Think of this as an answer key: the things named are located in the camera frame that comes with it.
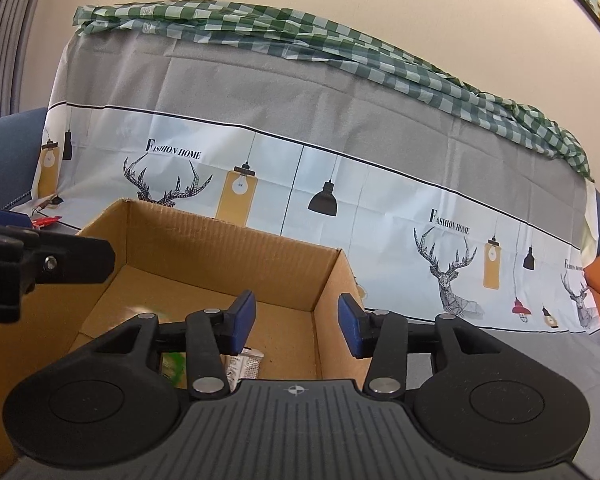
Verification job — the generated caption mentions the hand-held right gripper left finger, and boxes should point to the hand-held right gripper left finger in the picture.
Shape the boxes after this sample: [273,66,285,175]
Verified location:
[77,289,257,401]

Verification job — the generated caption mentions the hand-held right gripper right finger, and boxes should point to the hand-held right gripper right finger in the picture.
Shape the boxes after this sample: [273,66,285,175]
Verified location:
[337,292,502,402]

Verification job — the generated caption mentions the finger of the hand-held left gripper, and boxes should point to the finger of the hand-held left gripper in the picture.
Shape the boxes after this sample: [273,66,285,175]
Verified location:
[22,232,116,284]

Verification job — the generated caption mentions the brown cardboard box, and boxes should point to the brown cardboard box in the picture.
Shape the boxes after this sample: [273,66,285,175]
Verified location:
[0,198,377,477]

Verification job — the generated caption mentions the white snack packet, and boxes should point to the white snack packet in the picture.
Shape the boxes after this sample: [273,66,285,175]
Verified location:
[224,347,265,394]

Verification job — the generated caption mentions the green snack packet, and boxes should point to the green snack packet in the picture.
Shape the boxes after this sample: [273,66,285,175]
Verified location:
[160,352,189,390]

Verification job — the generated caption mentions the blue sofa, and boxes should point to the blue sofa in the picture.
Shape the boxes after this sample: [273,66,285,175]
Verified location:
[0,107,600,261]

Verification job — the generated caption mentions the grey deer printed cloth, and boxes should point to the grey deer printed cloth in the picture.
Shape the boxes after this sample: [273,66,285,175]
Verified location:
[37,30,600,478]

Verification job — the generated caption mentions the grey curtain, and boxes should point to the grey curtain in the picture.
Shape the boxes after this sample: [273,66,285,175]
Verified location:
[0,0,47,124]

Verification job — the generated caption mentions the green checked cloth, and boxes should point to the green checked cloth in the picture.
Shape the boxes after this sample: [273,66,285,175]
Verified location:
[72,2,596,183]

